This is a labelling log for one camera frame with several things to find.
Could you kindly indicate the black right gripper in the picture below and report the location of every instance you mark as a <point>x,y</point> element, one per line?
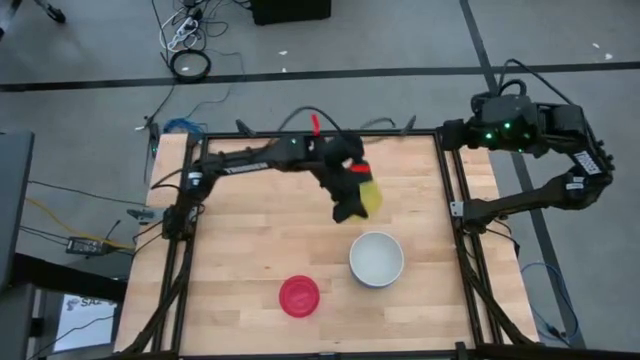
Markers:
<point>454,134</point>

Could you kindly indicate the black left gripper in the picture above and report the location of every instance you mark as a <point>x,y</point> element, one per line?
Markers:
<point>345,180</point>

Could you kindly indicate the small yellow plastic bowl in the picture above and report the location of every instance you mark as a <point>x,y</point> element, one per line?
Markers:
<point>372,197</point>

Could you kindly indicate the large white plastic bowl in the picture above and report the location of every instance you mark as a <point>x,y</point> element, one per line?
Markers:
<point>376,257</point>

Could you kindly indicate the small red plastic bowl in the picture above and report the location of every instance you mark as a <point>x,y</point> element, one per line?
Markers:
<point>299,296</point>

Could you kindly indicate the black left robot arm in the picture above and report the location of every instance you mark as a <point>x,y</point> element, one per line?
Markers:
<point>250,162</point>

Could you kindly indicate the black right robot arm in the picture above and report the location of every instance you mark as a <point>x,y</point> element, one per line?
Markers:
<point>530,197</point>

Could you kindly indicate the red tag on arm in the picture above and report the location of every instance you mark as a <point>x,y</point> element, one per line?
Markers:
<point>315,125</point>

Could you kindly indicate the black box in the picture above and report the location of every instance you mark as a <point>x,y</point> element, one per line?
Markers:
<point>290,10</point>

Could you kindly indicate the small black hub device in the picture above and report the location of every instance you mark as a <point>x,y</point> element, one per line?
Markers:
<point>153,137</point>

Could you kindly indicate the white power strip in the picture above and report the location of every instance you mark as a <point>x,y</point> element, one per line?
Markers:
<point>186,25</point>

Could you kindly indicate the black power adapter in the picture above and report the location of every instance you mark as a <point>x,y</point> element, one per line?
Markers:
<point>86,245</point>

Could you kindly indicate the white printed sign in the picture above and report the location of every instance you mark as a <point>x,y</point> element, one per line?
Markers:
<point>85,320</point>

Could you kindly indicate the grey cabinet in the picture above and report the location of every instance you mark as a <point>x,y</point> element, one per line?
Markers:
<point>12,200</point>

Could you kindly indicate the black chair leg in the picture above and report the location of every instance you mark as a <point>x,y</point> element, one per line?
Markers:
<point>55,14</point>

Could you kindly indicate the black metal table frame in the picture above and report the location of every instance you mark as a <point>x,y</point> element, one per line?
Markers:
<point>425,133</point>

